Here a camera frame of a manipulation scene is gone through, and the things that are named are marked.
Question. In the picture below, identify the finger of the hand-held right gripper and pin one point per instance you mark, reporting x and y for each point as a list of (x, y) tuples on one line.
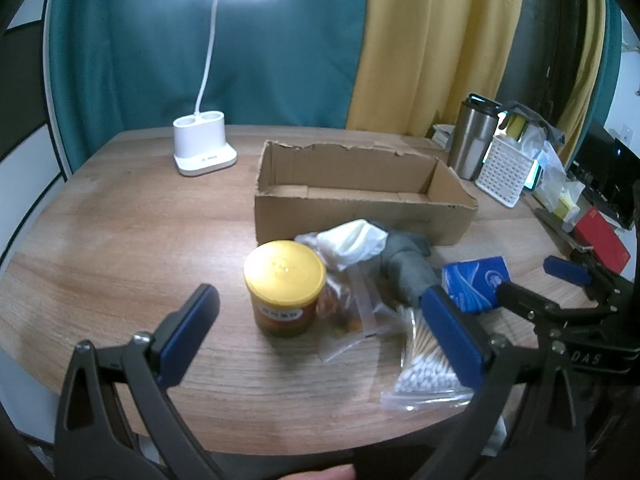
[(525, 300), (565, 268)]

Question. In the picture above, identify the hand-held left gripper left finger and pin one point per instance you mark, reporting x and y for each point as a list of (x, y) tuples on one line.
[(191, 329)]

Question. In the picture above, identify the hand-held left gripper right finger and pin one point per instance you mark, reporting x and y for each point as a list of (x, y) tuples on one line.
[(450, 340)]

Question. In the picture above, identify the bag of cotton swabs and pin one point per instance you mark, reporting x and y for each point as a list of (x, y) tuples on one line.
[(425, 381)]

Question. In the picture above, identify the blue tissue pack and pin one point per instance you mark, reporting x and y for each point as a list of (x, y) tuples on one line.
[(475, 276)]

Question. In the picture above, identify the grey cloth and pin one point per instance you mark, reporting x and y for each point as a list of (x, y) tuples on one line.
[(406, 266)]

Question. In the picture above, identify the clear bag of dried snacks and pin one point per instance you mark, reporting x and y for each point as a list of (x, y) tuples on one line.
[(345, 310)]

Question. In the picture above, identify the yellow lid jar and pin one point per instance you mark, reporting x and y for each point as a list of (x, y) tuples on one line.
[(285, 270)]

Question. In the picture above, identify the white plastic bag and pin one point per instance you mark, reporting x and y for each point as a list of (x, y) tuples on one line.
[(350, 241)]

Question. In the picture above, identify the cardboard box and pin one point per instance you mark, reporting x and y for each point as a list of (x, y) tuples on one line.
[(350, 220)]

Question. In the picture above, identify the person's left hand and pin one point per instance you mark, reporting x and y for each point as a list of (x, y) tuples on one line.
[(325, 473)]

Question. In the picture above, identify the red box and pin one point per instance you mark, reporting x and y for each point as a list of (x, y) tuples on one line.
[(602, 237)]

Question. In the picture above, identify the yellow sticky notes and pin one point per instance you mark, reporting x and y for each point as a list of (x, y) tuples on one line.
[(570, 207)]

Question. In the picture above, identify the crumpled clear plastic bag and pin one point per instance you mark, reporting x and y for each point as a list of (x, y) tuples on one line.
[(555, 180)]

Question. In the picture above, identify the phone with teal case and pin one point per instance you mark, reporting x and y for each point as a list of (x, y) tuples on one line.
[(534, 177)]

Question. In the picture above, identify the black monitor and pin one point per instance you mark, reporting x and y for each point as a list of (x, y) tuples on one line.
[(605, 170)]

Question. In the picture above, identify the white perforated basket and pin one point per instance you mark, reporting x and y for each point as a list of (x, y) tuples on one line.
[(500, 172)]

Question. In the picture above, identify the yellow sponge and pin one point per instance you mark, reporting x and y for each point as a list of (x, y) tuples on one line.
[(516, 126)]

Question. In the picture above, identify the steel tumbler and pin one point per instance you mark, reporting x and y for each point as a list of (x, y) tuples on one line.
[(470, 140)]

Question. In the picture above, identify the white desk lamp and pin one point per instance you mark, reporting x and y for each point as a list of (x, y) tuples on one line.
[(205, 157)]

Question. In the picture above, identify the stack of papers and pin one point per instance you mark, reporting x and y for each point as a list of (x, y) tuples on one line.
[(442, 136)]

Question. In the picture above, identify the yellow curtain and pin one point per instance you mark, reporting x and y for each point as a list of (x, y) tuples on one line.
[(435, 45), (585, 60)]

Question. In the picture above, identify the teal curtain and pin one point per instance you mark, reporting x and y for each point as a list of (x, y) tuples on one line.
[(150, 60)]

